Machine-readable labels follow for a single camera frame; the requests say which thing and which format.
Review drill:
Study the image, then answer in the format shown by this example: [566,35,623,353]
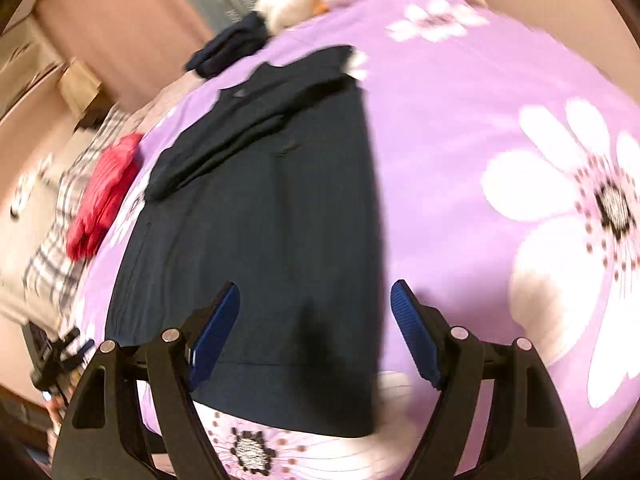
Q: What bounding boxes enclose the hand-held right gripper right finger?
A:
[390,280,583,480]

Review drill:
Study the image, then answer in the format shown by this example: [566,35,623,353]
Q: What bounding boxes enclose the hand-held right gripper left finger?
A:
[50,281,241,480]

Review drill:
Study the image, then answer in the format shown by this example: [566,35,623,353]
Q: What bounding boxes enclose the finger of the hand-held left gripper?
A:
[59,327,97,368]

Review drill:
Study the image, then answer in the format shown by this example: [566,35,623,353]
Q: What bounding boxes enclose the navy blue jacket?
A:
[107,45,386,438]

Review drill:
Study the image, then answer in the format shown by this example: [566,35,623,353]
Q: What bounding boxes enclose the person's left hand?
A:
[46,399,70,461]

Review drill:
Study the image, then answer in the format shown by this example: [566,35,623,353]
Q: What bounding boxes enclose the grey plaid pillow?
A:
[22,105,133,322]

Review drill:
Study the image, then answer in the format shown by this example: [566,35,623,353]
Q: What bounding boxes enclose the red down jacket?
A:
[65,132,146,262]

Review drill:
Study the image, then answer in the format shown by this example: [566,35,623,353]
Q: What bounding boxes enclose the purple floral blanket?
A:
[75,0,640,480]

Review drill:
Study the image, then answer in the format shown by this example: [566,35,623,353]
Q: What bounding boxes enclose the beige quilt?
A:
[120,72,221,128]

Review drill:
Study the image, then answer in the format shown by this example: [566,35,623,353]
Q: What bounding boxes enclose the folded navy clothing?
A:
[182,12,273,80]

